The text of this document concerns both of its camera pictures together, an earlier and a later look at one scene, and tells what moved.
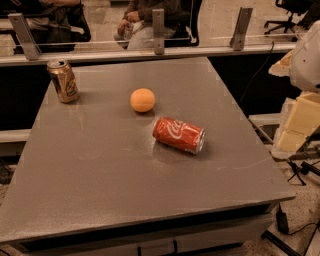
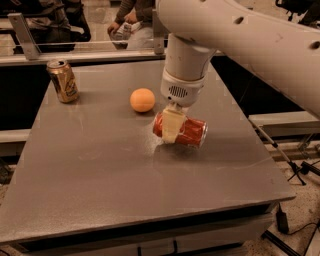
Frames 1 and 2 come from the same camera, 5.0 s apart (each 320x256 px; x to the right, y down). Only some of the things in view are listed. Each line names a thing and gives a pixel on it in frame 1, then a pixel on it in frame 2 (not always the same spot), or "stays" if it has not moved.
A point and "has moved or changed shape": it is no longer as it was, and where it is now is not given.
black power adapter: x=282 y=220 stays
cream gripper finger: x=304 y=119 to x=181 y=93
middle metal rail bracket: x=158 y=19 stays
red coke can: x=185 y=137 has moved or changed shape
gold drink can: x=64 y=80 stays
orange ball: x=142 y=100 stays
